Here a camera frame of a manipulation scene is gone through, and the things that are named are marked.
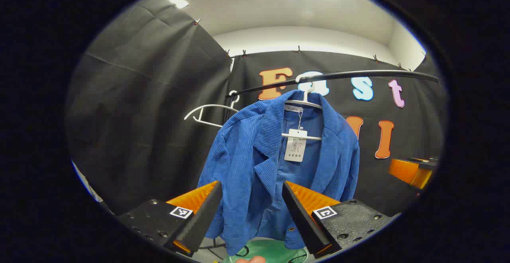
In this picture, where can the black backdrop cloth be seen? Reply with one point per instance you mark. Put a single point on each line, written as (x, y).
(139, 115)

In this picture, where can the green laundry hamper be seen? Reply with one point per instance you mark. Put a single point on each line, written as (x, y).
(275, 251)

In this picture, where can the white clothes hanger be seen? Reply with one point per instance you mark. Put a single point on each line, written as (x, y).
(310, 137)
(215, 105)

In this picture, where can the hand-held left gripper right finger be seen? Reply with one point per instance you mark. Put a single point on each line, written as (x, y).
(303, 223)

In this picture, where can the small ceiling light panel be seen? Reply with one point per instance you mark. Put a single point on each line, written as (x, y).
(179, 1)

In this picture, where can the row of small backdrop clips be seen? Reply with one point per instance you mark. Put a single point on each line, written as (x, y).
(197, 22)

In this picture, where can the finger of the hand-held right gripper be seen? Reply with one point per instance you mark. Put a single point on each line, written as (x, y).
(402, 171)

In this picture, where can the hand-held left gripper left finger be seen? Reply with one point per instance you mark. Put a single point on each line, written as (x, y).
(203, 219)

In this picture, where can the white paper garment tag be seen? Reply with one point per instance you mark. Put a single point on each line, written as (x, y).
(295, 147)

